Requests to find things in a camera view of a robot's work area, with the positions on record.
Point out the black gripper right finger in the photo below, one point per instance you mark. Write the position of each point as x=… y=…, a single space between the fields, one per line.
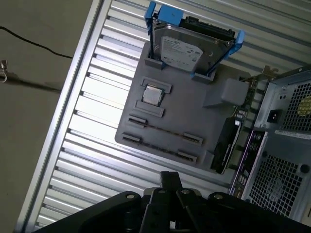
x=187 y=211

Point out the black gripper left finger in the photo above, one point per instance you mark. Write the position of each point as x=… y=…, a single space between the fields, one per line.
x=155 y=208

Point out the graphics card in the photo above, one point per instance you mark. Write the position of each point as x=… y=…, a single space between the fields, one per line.
x=226 y=145

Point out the black PC case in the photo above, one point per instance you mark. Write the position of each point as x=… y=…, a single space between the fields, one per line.
x=279 y=170

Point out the grey parts rack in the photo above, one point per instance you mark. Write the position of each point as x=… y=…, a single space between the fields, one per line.
x=189 y=109

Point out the silver CPU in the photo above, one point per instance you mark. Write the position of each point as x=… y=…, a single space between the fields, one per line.
x=154 y=95

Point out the grey power supply unit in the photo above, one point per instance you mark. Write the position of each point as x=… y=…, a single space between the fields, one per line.
x=274 y=116

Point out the hard disk in blue carrier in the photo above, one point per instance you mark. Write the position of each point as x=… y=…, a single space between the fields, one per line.
x=179 y=46

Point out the small metal floor bracket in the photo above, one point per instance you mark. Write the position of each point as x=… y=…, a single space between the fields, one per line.
x=4 y=70

